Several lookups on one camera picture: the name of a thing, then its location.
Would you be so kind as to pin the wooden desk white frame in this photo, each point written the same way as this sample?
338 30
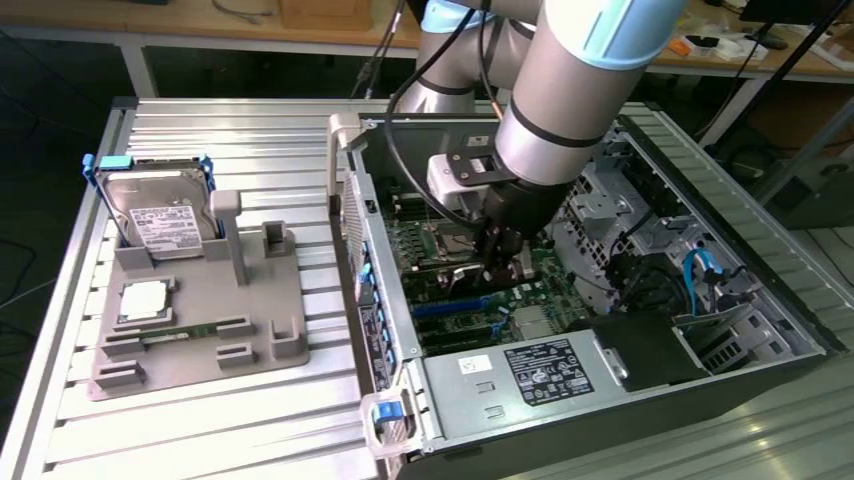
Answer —
735 62
167 25

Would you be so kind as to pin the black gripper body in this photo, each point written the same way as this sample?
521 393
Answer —
524 205

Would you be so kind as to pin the silver chipset heatsink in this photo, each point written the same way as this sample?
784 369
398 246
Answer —
534 324

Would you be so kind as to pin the silver CPU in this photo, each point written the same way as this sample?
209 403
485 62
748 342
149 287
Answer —
142 302

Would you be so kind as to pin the grey parts rack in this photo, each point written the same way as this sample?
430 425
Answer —
201 300

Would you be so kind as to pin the CPU socket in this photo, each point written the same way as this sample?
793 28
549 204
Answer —
454 245

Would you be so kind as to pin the green motherboard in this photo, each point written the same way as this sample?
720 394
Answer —
534 300

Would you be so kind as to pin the black tripod pole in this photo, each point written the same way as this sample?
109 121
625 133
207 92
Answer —
788 65

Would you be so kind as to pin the blue case latch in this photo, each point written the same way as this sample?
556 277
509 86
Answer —
386 412

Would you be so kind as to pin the blue expansion slot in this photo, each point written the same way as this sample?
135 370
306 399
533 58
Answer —
450 306

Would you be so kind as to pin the hard disk with blue bracket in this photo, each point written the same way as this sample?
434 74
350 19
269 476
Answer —
157 210

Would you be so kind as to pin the silver power supply unit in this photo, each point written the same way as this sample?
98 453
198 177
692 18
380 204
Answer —
468 395

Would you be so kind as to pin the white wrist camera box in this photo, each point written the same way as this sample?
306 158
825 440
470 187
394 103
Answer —
448 180

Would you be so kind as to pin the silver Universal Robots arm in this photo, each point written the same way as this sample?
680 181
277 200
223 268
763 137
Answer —
568 90

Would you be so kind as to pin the open black PC case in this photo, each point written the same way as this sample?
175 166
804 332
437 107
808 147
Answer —
601 430

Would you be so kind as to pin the silver disk bay cage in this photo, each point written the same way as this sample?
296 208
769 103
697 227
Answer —
601 210

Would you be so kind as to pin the green RAM stick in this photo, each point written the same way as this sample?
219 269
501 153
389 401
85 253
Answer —
187 332

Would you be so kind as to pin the black monitor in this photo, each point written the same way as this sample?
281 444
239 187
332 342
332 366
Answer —
801 10

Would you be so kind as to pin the orange small box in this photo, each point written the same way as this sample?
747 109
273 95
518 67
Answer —
680 46

